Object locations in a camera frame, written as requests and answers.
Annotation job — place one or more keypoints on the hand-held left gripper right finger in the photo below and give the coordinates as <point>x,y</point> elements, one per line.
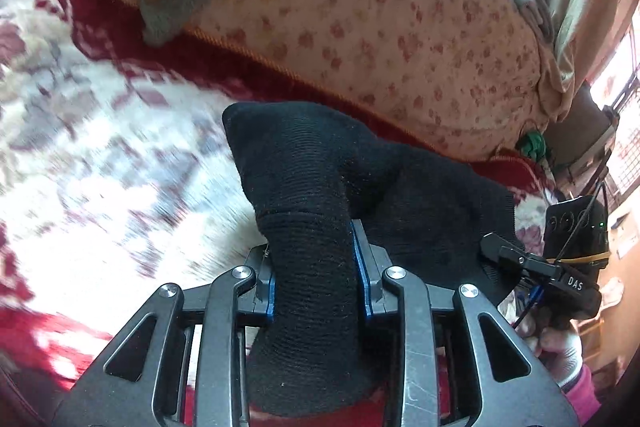
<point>361,277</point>

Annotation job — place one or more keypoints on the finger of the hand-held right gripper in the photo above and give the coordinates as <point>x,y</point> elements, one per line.
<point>505,252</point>

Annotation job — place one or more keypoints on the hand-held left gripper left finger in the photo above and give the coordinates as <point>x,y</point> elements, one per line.
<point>270,297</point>

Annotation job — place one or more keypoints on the person's right forearm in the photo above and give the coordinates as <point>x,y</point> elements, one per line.
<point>582,394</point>

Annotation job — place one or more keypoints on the person's right hand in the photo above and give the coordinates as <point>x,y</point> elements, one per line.
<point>562,352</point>

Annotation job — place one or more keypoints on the green cloth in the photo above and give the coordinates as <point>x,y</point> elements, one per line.
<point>532,147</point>

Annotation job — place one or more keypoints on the red and white printed blanket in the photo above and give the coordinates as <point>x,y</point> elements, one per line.
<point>100,157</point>

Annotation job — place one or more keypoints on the floral quilt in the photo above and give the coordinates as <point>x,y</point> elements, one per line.
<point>375,32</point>

